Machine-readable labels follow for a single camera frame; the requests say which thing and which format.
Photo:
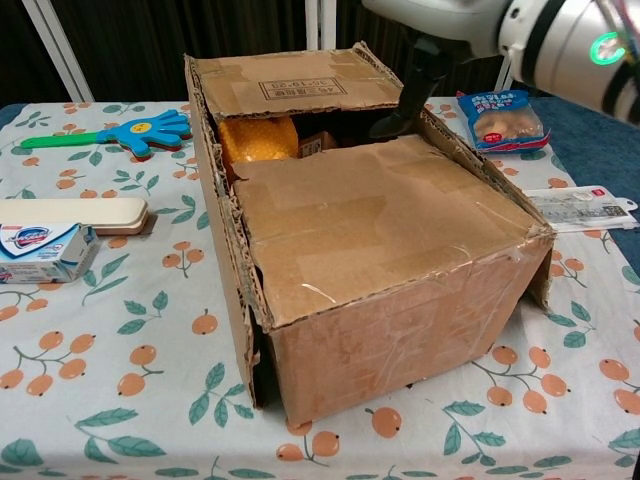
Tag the blue hand clapper toy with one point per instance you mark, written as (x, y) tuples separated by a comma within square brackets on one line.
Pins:
[(145, 132)]

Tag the orange textured rubber toy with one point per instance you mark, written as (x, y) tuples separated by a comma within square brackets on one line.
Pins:
[(257, 140)]

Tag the fruit print tablecloth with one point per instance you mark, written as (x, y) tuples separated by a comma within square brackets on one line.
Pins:
[(125, 325)]

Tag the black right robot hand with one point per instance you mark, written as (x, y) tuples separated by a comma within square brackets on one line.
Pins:
[(417, 85)]

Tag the cream oblong utensil case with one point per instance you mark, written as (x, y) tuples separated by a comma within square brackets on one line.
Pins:
[(75, 210)]

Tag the blue snack bag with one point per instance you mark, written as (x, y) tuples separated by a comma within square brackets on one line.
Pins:
[(502, 122)]

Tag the white frame post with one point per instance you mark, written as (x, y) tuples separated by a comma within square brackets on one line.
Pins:
[(60, 50), (506, 75), (320, 22)]

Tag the small brown carton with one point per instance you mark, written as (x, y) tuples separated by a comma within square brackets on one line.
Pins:
[(317, 145)]

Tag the clear plastic package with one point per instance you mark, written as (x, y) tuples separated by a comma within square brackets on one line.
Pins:
[(580, 207)]

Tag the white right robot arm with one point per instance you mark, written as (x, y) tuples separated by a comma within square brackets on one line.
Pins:
[(555, 35)]

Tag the white blue soap box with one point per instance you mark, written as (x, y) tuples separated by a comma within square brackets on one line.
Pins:
[(45, 255)]

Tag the brown cardboard shipping box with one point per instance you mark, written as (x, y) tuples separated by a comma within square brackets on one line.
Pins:
[(380, 230)]

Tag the dark curtain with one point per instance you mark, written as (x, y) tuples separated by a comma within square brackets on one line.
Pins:
[(150, 45)]

